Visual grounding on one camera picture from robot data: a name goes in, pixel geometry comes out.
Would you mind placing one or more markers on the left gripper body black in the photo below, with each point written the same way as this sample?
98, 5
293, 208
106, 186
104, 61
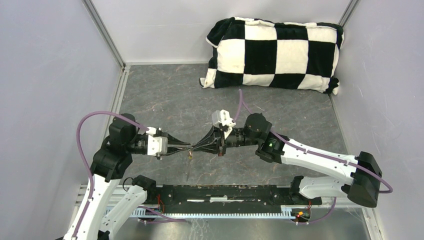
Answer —
165, 133

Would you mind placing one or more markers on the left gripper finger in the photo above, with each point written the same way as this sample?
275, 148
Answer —
173, 141
174, 150

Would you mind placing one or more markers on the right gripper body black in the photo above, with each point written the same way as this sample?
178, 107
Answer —
236, 138

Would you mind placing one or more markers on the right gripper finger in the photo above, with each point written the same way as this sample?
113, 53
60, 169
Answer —
211, 149
209, 139

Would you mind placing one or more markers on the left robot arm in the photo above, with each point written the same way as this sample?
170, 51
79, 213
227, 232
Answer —
126, 137

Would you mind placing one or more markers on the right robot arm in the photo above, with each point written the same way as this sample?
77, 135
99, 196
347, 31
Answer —
356, 177

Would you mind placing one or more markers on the left base circuit board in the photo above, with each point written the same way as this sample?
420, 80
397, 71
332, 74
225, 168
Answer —
153, 211

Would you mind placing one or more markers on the base circuit board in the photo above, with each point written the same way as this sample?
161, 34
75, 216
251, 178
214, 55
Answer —
153, 211
302, 216

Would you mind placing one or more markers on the black white checkered pillow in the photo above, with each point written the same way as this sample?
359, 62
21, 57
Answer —
286, 55

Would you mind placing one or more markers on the right base circuit board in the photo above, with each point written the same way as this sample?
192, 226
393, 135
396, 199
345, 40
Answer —
302, 216

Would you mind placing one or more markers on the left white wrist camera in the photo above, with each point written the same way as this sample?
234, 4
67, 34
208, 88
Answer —
156, 145

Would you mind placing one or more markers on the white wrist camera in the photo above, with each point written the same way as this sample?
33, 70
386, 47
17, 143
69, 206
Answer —
156, 145
222, 120

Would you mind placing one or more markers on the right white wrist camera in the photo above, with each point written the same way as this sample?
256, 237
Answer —
222, 120

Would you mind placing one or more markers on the aluminium frame rail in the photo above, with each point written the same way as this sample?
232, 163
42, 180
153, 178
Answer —
272, 194

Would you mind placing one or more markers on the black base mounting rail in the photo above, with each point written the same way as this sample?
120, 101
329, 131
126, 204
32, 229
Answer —
226, 207

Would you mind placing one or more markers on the white toothed cable strip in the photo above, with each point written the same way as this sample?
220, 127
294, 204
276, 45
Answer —
285, 213

